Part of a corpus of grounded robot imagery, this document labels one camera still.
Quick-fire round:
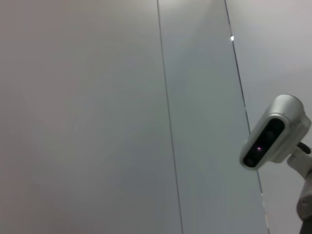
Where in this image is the silver head camera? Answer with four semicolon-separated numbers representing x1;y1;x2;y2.
238;94;312;171

